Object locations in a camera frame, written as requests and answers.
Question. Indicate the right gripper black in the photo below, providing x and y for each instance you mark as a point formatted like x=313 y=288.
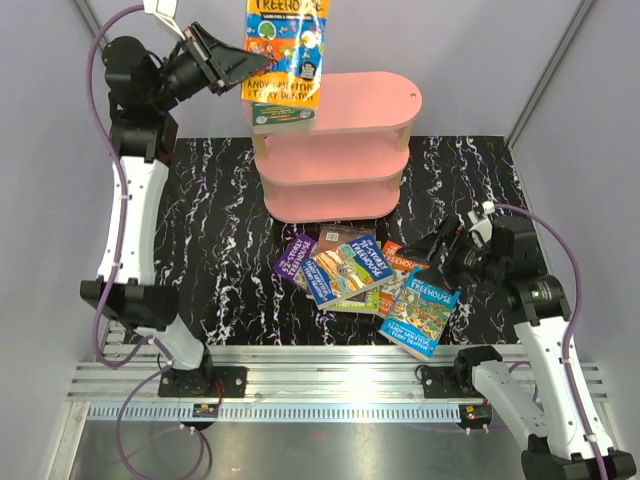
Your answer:
x=448 y=232

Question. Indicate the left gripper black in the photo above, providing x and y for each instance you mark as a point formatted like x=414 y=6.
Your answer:
x=232 y=63

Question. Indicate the green paperback book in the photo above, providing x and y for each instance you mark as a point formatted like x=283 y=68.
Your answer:
x=269 y=119

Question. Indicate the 130-storey treehouse orange book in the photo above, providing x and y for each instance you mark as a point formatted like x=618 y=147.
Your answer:
x=290 y=34

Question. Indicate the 91-storey treehouse blue book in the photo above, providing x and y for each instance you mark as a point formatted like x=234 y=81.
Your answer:
x=337 y=274

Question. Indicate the dark brown paperback book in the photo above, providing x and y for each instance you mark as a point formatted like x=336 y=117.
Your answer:
x=332 y=236

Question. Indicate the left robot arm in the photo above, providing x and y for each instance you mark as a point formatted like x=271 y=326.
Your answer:
x=142 y=140

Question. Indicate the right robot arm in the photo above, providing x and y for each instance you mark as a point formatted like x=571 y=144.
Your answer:
x=559 y=432

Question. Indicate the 78-storey treehouse orange book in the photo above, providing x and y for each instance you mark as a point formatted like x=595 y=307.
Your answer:
x=402 y=268

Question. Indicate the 26-storey treehouse blue book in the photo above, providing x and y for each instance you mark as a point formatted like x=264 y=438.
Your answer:
x=418 y=318

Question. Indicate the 65-storey treehouse green book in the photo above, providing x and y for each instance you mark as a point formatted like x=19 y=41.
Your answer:
x=368 y=304

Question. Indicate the pink three-tier shelf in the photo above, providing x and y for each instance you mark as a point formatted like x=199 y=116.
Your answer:
x=349 y=164

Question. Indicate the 52-storey treehouse purple book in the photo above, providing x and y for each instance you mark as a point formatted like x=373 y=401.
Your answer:
x=288 y=266

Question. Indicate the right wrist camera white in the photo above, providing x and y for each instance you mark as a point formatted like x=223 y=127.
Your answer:
x=479 y=224

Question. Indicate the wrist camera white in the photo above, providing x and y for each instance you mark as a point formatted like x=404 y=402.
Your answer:
x=479 y=224
x=163 y=11

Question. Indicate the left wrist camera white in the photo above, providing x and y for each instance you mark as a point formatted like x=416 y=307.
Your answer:
x=163 y=11

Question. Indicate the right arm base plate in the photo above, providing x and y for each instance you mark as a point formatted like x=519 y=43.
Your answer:
x=442 y=383

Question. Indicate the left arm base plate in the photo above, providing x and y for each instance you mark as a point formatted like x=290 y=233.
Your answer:
x=228 y=381

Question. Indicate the aluminium mounting rail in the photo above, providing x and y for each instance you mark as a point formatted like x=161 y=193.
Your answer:
x=369 y=384

